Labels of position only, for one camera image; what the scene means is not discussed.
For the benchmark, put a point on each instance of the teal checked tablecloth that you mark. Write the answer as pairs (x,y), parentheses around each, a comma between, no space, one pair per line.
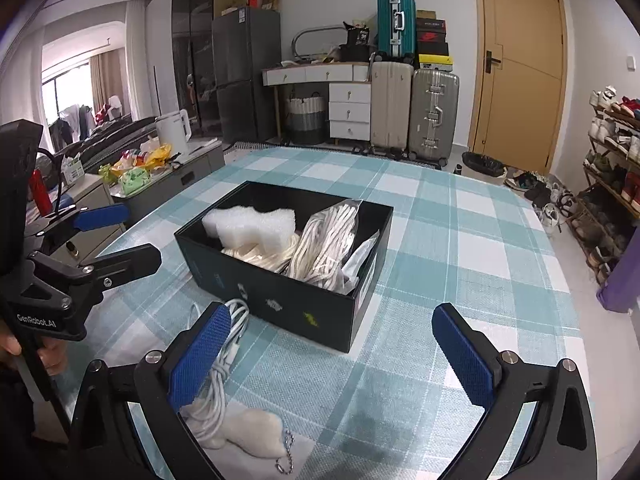
(450,240)

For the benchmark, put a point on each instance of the black cardboard box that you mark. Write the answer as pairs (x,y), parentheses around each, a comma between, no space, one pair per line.
(280,305)

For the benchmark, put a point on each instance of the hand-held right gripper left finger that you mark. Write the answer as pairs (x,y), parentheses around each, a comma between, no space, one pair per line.
(200,360)

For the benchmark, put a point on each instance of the white desk with drawers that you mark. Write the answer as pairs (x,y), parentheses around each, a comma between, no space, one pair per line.
(350,105)

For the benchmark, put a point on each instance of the group of shoes on floor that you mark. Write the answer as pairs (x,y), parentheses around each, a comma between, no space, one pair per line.
(540,195)

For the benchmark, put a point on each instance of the wooden shoe rack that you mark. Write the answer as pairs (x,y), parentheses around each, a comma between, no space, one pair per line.
(592,180)

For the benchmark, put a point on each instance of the black paper bag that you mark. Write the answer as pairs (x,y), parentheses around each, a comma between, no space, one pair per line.
(357,40)

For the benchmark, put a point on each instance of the silver suitcase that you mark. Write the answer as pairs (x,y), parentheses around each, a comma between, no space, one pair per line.
(432,115)

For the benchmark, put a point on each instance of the plain black shoe box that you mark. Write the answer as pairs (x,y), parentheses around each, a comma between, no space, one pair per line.
(432,49)

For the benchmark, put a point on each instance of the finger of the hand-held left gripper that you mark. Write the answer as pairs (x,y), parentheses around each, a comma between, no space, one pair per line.
(125,262)
(100,217)

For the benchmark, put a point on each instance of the rows of shoes on rack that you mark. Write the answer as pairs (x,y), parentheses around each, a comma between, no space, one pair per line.
(615,135)

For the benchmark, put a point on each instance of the oval white frame mirror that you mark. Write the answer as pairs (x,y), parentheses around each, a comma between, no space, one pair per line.
(300,40)

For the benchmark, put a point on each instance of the white foam piece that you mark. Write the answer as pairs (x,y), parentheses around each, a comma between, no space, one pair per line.
(240,222)

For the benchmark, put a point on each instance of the red bottle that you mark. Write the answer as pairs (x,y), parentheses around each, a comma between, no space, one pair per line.
(40,192)

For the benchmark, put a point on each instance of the black yellow shoe box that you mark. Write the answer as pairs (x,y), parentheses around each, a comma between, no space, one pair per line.
(435,63)

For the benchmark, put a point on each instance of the white electric kettle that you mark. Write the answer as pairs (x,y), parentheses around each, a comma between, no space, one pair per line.
(172,132)

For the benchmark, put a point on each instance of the dark sofa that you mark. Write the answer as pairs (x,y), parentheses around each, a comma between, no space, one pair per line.
(120,132)

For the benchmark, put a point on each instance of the green snack packet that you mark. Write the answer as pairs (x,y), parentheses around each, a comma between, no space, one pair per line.
(136,181)

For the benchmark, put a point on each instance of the teal suitcase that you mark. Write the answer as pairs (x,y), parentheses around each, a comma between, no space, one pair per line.
(392,25)

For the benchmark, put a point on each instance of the purple bag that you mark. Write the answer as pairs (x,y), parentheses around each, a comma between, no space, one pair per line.
(622,285)

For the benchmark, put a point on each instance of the white curtain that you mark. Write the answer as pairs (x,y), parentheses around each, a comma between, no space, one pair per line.
(147,60)

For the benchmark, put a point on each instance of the woven laundry basket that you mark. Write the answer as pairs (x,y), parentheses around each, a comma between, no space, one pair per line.
(306,120)

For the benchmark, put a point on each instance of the yellow snack packet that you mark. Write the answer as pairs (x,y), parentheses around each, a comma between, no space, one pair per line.
(157,155)

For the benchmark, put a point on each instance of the dark glass wardrobe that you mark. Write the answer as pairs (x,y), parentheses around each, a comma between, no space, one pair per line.
(192,50)

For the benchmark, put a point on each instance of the grey refrigerator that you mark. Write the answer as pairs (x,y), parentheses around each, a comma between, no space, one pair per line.
(245,75)

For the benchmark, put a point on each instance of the wooden door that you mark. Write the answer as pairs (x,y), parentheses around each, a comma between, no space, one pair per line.
(520,85)

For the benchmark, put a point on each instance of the beige suitcase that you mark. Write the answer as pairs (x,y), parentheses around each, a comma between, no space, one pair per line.
(390,110)

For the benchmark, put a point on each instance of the grey side cabinet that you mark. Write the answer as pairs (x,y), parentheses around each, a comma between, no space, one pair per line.
(195,167)

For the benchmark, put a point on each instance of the black shoe box red logo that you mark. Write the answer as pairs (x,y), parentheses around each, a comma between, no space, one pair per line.
(431,31)

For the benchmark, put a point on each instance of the tan shoe box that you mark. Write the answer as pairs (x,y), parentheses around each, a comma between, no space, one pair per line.
(426,14)

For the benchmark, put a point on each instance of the person's left hand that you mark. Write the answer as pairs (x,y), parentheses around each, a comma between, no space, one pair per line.
(54,360)

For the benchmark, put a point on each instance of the brown curtain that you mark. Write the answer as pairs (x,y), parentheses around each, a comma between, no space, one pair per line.
(105,80)

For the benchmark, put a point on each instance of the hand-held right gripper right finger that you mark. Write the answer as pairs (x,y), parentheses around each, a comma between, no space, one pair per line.
(462,355)

